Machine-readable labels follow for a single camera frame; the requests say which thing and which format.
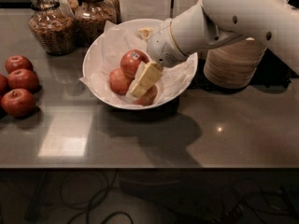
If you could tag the red apple at edge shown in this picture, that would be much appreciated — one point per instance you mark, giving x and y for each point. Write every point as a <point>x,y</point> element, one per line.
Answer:
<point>3,85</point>

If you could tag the front stack paper bowls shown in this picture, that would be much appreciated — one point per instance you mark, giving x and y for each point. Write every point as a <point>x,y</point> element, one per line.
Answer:
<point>233,66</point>

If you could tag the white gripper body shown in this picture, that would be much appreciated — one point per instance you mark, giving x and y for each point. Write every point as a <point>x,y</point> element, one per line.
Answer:
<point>163,48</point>

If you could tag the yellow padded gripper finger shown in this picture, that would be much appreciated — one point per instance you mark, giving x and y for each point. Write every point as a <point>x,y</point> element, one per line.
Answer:
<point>146,76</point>
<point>145,32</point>

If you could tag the apple with sticker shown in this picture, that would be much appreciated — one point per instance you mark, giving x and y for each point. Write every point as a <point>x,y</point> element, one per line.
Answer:
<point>131,60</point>

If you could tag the red apple top left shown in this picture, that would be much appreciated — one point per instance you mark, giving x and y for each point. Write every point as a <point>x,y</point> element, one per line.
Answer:
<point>16,62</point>

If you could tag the red apple front left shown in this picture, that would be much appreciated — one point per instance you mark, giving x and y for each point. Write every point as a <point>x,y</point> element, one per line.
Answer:
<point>18,103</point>

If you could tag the apple in bowl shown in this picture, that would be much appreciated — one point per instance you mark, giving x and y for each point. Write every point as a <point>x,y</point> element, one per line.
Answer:
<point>148,97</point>
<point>119,82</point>

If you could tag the left glass cereal jar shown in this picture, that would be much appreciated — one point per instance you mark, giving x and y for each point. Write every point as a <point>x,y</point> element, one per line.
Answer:
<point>53,29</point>

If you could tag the front apple in bowl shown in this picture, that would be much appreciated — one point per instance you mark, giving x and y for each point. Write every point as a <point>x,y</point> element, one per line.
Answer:
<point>148,97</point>

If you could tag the left apple in bowl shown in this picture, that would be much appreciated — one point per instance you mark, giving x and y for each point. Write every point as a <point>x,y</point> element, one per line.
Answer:
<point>119,82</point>

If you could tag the glass cereal jar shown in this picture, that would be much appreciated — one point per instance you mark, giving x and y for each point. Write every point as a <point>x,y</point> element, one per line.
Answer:
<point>92,16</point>
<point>53,29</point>

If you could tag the red apple middle left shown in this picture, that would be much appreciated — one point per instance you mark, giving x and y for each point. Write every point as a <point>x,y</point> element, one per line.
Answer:
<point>23,79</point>

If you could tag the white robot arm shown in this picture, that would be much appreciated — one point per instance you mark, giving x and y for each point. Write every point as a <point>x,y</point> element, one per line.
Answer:
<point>212,24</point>

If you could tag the white paper liner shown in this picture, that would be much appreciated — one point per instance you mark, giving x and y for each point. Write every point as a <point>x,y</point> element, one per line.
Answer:
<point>115,44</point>

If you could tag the right glass cereal jar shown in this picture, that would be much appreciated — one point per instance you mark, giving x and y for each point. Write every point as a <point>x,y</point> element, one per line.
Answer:
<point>92,16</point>

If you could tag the white bowl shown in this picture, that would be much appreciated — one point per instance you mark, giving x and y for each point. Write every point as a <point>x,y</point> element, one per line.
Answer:
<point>93,66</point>

